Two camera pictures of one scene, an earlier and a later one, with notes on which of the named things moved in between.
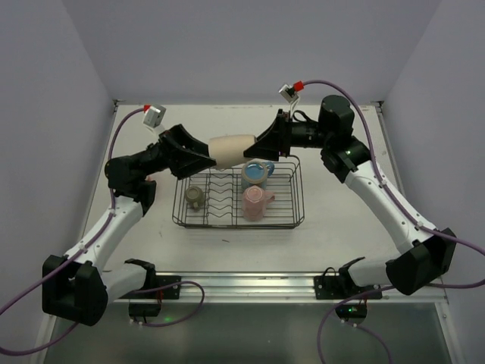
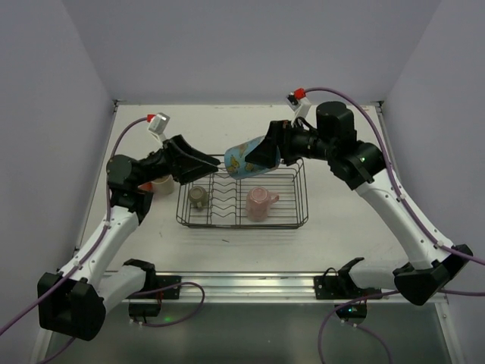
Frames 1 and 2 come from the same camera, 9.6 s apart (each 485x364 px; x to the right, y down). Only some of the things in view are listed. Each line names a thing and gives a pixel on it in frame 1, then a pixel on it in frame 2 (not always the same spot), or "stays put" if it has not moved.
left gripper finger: (179, 135) → (181, 145)
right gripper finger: (270, 145) stays put
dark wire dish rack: (261, 194) stays put
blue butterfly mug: (256, 173) → (236, 165)
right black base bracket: (339, 287) stays put
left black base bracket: (151, 309) stays put
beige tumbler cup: (228, 151) → (164, 188)
